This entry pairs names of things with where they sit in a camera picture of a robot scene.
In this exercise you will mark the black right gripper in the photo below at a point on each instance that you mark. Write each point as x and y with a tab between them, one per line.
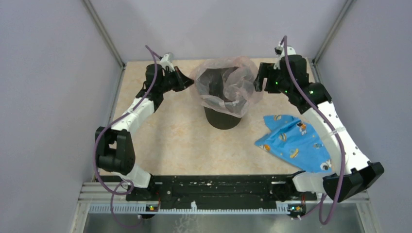
266	70

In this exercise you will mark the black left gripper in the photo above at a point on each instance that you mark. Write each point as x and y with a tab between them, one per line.
182	81

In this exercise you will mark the translucent pink trash bag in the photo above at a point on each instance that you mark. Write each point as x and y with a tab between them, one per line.
226	85

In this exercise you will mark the black plastic trash bin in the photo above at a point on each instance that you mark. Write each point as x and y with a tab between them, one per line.
220	120

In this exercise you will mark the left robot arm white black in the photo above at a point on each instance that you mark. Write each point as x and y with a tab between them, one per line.
113	149

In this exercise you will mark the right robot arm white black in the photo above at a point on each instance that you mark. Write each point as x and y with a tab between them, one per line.
351	171

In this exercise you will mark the blue cartoon printed bag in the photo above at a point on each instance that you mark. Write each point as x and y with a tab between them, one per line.
295	142

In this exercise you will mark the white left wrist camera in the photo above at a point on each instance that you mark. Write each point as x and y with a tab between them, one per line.
166	62

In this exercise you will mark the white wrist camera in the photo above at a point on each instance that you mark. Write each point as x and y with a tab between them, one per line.
280	51
166	62

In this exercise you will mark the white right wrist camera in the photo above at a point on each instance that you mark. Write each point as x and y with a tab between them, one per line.
280	51

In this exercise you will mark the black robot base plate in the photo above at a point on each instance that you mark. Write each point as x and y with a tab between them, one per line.
220	192

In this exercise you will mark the white slotted cable duct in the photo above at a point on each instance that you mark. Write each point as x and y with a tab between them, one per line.
146	209

